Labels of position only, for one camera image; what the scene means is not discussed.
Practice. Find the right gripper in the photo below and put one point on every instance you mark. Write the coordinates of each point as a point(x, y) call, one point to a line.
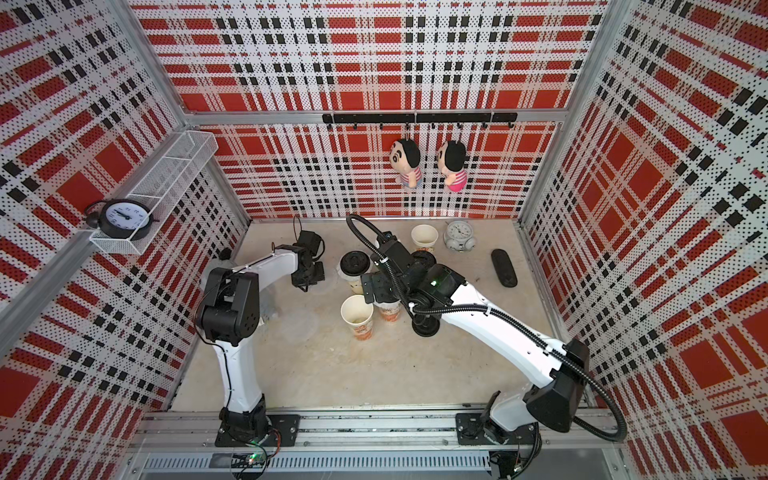
point(381, 293)

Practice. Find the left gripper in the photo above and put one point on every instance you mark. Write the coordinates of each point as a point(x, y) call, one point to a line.
point(297, 280)

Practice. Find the black cup lid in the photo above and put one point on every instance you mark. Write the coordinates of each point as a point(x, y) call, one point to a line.
point(354, 259)

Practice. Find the translucent leak-proof paper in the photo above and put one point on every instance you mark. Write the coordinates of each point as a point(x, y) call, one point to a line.
point(353, 275)

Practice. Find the black lid front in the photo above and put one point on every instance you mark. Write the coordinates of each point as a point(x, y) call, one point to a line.
point(425, 326)

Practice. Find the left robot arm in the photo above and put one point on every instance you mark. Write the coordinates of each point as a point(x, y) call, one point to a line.
point(229, 314)

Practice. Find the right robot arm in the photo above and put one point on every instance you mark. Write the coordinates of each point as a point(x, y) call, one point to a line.
point(557, 372)

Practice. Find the small white clock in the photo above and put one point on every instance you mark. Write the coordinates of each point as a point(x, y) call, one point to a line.
point(459, 236)

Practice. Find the grey plush toy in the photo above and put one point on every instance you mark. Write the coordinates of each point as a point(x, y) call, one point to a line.
point(224, 259)

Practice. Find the black remote control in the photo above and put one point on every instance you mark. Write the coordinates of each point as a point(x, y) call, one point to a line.
point(504, 268)

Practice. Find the plush doll blue striped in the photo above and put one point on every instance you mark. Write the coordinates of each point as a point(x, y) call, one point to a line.
point(405, 159)

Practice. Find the plush doll pink striped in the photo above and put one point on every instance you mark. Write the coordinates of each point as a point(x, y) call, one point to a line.
point(451, 159)

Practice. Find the black round alarm clock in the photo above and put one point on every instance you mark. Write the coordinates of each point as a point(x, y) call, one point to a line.
point(119, 219)

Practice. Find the black hook rail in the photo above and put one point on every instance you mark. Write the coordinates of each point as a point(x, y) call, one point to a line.
point(356, 119)

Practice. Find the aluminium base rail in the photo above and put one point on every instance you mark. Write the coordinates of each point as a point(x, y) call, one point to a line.
point(343, 443)

